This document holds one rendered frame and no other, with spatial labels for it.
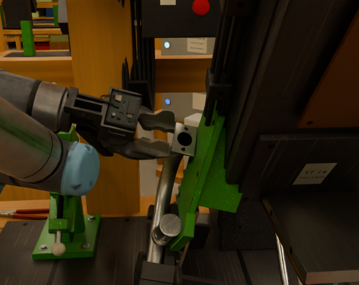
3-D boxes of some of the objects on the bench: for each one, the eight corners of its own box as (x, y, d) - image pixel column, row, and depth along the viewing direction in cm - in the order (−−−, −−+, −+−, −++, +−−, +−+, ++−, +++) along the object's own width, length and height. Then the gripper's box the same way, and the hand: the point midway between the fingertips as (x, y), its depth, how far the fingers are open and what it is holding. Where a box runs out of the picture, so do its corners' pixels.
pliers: (53, 211, 107) (52, 207, 107) (46, 221, 103) (46, 217, 102) (-4, 210, 108) (-5, 206, 108) (-13, 220, 103) (-14, 216, 103)
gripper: (55, 126, 58) (193, 159, 62) (73, 65, 63) (202, 99, 66) (56, 147, 66) (180, 175, 70) (73, 91, 70) (188, 120, 74)
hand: (179, 142), depth 70 cm, fingers closed on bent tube, 3 cm apart
